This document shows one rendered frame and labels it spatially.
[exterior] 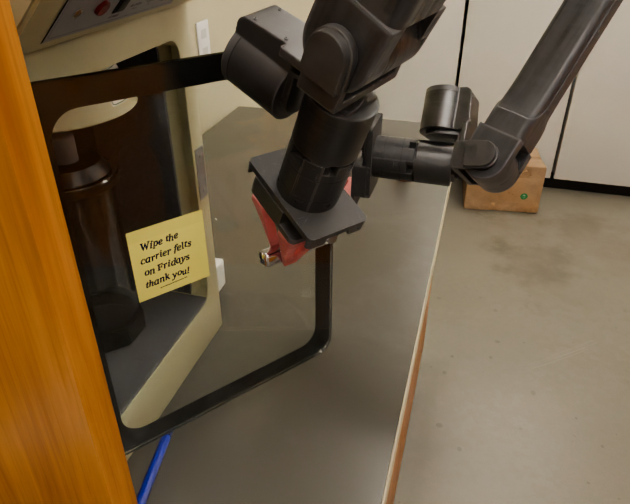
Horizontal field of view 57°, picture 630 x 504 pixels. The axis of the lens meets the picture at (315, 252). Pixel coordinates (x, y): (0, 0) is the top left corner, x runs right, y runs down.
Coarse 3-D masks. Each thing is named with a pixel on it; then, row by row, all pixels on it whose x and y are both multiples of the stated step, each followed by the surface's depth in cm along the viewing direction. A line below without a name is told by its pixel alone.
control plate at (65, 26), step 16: (80, 0) 40; (96, 0) 42; (112, 0) 45; (144, 0) 50; (160, 0) 53; (64, 16) 40; (80, 16) 42; (96, 16) 45; (112, 16) 47; (128, 16) 50; (48, 32) 40; (64, 32) 42
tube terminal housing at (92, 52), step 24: (120, 24) 55; (144, 24) 58; (168, 24) 63; (48, 48) 46; (72, 48) 49; (96, 48) 52; (120, 48) 55; (144, 48) 59; (168, 48) 69; (48, 72) 46; (72, 72) 49
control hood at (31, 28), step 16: (16, 0) 36; (32, 0) 36; (48, 0) 37; (64, 0) 38; (176, 0) 58; (16, 16) 37; (32, 16) 37; (48, 16) 39; (32, 32) 39; (80, 32) 45; (32, 48) 41
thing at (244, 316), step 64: (192, 64) 49; (64, 128) 44; (128, 128) 47; (192, 128) 51; (256, 128) 55; (64, 192) 46; (128, 192) 50; (192, 192) 54; (128, 256) 52; (256, 256) 62; (320, 256) 68; (128, 320) 55; (192, 320) 60; (256, 320) 66; (320, 320) 74; (128, 384) 59; (192, 384) 64; (256, 384) 71; (128, 448) 62
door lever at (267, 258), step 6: (330, 240) 60; (276, 246) 58; (264, 252) 57; (270, 252) 57; (276, 252) 57; (264, 258) 57; (270, 258) 57; (276, 258) 57; (264, 264) 57; (270, 264) 57
